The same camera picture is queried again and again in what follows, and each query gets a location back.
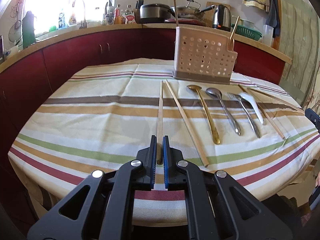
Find white ceramic spoon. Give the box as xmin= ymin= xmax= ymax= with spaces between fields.
xmin=239 ymin=92 xmax=264 ymax=125

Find gold metal spoon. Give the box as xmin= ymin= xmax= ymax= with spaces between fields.
xmin=187 ymin=85 xmax=221 ymax=145

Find silver metal fork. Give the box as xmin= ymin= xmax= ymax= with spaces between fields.
xmin=227 ymin=92 xmax=262 ymax=139

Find silver metal spoon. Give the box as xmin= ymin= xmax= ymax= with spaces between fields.
xmin=206 ymin=87 xmax=241 ymax=135

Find dark red kitchen cabinets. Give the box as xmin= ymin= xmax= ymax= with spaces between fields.
xmin=1 ymin=26 xmax=175 ymax=156

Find wooden framed glass door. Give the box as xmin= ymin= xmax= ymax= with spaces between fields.
xmin=279 ymin=0 xmax=319 ymax=111

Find beige stone countertop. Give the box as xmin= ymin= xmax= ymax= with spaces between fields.
xmin=0 ymin=23 xmax=293 ymax=74

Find striped tablecloth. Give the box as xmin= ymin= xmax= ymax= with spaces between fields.
xmin=7 ymin=57 xmax=320 ymax=227

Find translucent plastic container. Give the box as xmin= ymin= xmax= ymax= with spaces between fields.
xmin=263 ymin=24 xmax=273 ymax=47

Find teal plastic colander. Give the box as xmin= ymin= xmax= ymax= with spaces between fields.
xmin=235 ymin=25 xmax=263 ymax=41

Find dark blue hanging cloth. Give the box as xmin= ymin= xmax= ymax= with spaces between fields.
xmin=266 ymin=0 xmax=280 ymax=38

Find beige perforated utensil caddy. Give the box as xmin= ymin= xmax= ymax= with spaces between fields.
xmin=173 ymin=26 xmax=238 ymax=85

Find stainless electric kettle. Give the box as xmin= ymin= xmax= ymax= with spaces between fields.
xmin=212 ymin=4 xmax=232 ymax=32

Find wooden cutting board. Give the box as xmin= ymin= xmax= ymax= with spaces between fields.
xmin=204 ymin=2 xmax=232 ymax=27

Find red induction cooktop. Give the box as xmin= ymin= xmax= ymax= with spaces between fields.
xmin=164 ymin=18 xmax=208 ymax=27

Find steel wok with lid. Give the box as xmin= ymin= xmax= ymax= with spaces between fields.
xmin=170 ymin=0 xmax=216 ymax=20

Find black rice cooker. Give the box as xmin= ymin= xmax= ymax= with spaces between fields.
xmin=139 ymin=3 xmax=172 ymax=24

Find chrome sink faucet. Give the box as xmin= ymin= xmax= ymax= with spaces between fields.
xmin=79 ymin=18 xmax=87 ymax=29

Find orange sauce bottle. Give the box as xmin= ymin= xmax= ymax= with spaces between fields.
xmin=114 ymin=4 xmax=125 ymax=24

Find blue label bottle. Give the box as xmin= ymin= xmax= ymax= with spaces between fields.
xmin=58 ymin=11 xmax=66 ymax=29

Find dish soap spray bottle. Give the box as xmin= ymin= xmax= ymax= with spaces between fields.
xmin=68 ymin=7 xmax=77 ymax=26

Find red white snack bag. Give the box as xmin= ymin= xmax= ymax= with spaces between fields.
xmin=123 ymin=12 xmax=136 ymax=24

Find green thermos flask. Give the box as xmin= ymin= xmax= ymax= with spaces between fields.
xmin=22 ymin=11 xmax=36 ymax=49

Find hanging mesh strainer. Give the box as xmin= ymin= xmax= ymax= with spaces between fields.
xmin=8 ymin=1 xmax=22 ymax=44

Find knife block with knives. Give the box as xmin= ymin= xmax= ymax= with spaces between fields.
xmin=133 ymin=0 xmax=144 ymax=24

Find window with white frame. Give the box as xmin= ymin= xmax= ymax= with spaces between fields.
xmin=23 ymin=0 xmax=112 ymax=35

